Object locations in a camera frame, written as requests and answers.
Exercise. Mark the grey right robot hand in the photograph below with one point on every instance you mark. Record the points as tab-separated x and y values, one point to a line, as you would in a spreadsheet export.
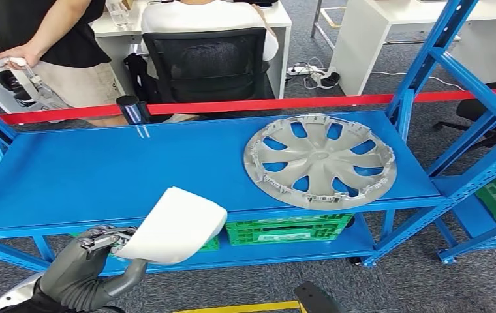
317	300

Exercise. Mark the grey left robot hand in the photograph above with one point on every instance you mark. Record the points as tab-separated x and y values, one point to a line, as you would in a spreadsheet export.
70	276

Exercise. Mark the white curved plastic part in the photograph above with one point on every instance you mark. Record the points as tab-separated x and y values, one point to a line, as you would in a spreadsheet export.
174	229

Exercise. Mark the white handheld controller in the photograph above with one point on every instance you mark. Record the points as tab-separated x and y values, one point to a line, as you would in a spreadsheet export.
8	62

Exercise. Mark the blue metal shelf rack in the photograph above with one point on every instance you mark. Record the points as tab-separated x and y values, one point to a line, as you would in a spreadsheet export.
460	185
101	172

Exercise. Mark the yellow floor tape square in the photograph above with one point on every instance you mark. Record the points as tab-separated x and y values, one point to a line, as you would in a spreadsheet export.
252	307

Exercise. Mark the silver wheel hubcap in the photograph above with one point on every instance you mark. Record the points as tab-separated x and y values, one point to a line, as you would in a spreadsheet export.
319	160

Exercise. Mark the grey black headset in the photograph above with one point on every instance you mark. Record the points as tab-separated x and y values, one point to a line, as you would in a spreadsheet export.
12	84

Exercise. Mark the red barrier belt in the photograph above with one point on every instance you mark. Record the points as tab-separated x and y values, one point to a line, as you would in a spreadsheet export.
274	103

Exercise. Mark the black power adapter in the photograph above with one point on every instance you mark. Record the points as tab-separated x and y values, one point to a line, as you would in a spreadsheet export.
330	80

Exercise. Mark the white power strip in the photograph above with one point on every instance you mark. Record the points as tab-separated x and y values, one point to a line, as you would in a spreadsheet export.
302	69

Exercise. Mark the black mesh office chair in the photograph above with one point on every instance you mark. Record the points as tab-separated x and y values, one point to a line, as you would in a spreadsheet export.
207	65

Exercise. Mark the clear water bottle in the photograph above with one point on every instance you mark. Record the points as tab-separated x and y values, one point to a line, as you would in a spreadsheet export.
119	15

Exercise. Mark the black barrier post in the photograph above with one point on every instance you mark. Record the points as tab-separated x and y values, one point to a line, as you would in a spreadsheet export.
130	110

